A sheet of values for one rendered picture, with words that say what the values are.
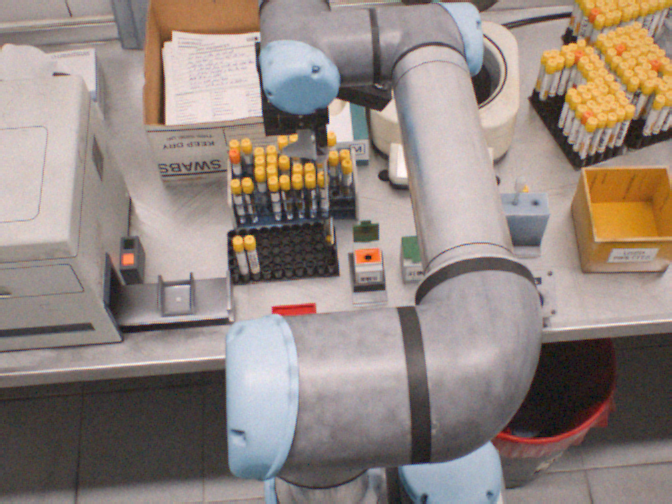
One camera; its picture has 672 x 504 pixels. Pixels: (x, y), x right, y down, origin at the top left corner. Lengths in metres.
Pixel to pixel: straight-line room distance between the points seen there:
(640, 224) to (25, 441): 1.55
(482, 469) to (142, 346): 0.59
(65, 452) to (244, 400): 1.73
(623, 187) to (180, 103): 0.74
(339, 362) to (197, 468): 1.64
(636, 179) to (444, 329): 0.89
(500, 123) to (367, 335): 0.87
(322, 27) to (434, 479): 0.49
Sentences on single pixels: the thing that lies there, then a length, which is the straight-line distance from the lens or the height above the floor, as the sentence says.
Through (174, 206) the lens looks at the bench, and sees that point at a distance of 1.52.
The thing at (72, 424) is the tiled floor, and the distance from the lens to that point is 2.36.
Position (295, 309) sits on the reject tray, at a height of 0.88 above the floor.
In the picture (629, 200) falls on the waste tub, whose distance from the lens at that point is 1.54.
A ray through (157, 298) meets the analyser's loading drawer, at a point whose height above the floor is 0.95.
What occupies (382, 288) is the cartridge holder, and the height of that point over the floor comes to 0.90.
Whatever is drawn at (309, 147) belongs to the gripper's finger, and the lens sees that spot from 1.18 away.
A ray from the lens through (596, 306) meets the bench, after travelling 1.44.
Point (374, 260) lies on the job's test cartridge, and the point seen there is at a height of 0.95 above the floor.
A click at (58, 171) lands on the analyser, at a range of 1.23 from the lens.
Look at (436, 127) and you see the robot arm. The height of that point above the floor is 1.49.
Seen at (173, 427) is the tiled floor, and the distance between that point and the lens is 2.30.
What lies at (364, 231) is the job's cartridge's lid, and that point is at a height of 0.97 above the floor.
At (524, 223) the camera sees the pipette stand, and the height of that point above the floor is 0.95.
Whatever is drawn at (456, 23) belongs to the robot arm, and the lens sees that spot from 0.92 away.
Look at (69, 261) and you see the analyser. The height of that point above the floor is 1.12.
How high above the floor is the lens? 2.11
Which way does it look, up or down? 59 degrees down
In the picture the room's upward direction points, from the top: 3 degrees counter-clockwise
